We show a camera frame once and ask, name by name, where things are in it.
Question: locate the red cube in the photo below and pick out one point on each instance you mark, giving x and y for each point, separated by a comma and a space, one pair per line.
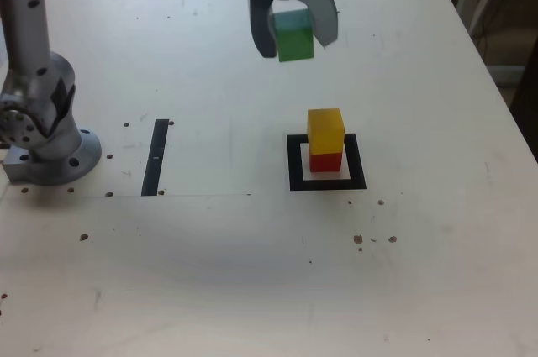
325, 162

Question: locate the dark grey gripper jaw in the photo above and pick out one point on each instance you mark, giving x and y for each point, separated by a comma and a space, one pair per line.
260, 17

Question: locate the black tape square outline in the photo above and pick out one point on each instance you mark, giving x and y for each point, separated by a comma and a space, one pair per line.
294, 172

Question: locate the dark furniture piece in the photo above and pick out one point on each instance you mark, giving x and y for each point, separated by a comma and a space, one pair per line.
527, 88

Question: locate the green cube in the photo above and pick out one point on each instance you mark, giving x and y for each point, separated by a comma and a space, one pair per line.
294, 40

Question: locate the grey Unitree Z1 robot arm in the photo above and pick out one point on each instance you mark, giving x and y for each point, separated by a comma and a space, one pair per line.
29, 38

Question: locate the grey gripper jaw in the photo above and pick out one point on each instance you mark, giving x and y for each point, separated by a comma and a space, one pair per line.
323, 12

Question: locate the yellow cube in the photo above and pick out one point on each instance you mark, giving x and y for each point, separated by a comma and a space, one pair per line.
325, 130

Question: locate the black tape strip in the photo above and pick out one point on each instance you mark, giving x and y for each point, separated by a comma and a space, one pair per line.
154, 159

